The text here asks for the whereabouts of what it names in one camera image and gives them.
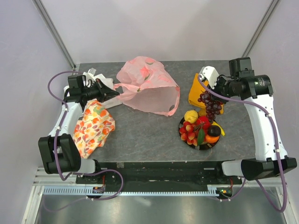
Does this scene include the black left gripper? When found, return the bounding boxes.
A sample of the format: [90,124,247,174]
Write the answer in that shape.
[81,78,119,103]

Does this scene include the fake purple grapes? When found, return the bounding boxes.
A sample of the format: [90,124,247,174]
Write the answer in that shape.
[198,91,224,124]

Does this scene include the brown fake kiwi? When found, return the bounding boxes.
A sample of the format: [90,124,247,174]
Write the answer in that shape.
[198,109,206,117]

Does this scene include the yellow fake banana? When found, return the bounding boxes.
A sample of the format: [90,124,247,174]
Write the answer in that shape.
[212,121,226,136]

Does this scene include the red fake fruit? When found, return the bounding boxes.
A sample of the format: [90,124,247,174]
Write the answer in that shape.
[198,116,211,129]

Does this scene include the dark fake plum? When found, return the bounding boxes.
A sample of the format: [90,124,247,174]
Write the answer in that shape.
[207,125,221,137]

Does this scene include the pink plastic bag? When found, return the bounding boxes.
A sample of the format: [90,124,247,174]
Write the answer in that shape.
[114,56,180,117]

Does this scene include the fake orange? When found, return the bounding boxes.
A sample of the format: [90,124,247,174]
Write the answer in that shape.
[205,135,220,144]

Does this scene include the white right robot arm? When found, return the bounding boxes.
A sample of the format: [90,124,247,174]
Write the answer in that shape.
[200,57,297,184]

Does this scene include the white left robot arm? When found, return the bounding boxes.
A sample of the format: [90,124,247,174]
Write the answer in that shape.
[38,71,119,183]

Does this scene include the white cloth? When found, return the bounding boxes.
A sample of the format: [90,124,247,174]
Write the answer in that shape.
[64,73,119,109]

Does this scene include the orange cloth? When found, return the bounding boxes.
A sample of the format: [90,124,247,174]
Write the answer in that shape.
[188,73,225,114]

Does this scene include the floral patterned cloth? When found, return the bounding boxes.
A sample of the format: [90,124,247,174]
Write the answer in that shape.
[73,100,115,159]

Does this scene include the dark rimmed ceramic plate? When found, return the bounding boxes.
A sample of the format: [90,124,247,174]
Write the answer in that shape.
[178,118,219,150]

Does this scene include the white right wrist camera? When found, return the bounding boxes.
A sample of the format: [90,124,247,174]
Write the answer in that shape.
[198,66,219,84]

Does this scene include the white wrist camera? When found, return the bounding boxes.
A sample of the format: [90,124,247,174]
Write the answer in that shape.
[83,68,96,86]
[198,66,219,84]

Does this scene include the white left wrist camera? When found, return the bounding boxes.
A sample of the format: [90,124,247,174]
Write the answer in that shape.
[83,68,96,86]

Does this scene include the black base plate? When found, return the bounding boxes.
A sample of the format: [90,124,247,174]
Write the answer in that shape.
[76,161,242,191]

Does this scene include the grey cable duct rail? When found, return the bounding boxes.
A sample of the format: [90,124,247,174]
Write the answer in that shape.
[43,186,220,196]

